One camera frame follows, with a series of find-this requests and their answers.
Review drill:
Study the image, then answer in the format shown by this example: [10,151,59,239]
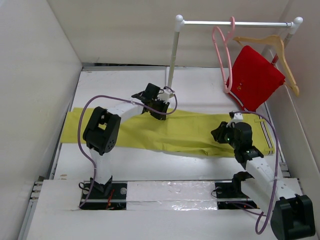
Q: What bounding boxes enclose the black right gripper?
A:
[210,121,240,150]

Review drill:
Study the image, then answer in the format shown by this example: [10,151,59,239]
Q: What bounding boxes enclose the yellow-green trousers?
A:
[60,108,275,157]

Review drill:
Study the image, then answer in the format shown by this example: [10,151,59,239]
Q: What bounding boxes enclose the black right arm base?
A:
[211,181,258,210]

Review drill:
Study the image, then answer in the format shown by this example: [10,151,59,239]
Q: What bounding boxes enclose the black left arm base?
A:
[78,181,128,211]

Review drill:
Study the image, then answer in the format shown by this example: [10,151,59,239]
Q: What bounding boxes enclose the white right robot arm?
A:
[211,121,316,240]

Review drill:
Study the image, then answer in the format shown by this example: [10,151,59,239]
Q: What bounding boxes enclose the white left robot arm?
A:
[82,83,174,199]

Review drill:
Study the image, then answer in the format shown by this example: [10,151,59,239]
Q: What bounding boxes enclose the wooden hanger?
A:
[233,35,300,97]

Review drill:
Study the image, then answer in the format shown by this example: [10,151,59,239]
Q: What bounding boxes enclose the pink plastic hanger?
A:
[211,16,236,94]

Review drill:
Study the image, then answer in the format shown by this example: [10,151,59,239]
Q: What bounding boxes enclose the red folded shorts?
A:
[228,45,285,112]

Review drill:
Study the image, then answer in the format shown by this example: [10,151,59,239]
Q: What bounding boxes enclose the white metal clothes rack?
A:
[167,14,304,87]

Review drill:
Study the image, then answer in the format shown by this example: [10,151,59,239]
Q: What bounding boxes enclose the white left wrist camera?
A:
[157,86,175,102]

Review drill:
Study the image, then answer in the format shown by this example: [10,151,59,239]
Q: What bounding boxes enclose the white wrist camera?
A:
[226,111,244,128]
[157,86,175,102]

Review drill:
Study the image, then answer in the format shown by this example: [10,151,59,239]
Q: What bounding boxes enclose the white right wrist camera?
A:
[226,111,244,128]

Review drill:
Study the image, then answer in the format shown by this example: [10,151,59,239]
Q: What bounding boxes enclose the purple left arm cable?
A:
[77,86,179,209]

